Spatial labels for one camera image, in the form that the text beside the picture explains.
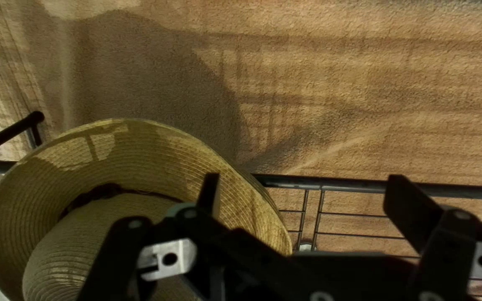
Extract tan woven table cloth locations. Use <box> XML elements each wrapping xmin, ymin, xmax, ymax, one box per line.
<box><xmin>0</xmin><ymin>0</ymin><xmax>482</xmax><ymax>301</ymax></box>

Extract straw sun hat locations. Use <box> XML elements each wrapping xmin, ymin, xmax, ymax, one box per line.
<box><xmin>0</xmin><ymin>117</ymin><xmax>294</xmax><ymax>301</ymax></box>

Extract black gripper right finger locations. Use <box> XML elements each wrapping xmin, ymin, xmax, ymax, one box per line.
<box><xmin>381</xmin><ymin>174</ymin><xmax>482</xmax><ymax>301</ymax></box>

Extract black metal shoe rack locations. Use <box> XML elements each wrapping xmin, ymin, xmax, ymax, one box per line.
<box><xmin>0</xmin><ymin>109</ymin><xmax>482</xmax><ymax>259</ymax></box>

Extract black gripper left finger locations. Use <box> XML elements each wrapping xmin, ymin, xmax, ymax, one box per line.
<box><xmin>76</xmin><ymin>172</ymin><xmax>287</xmax><ymax>301</ymax></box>

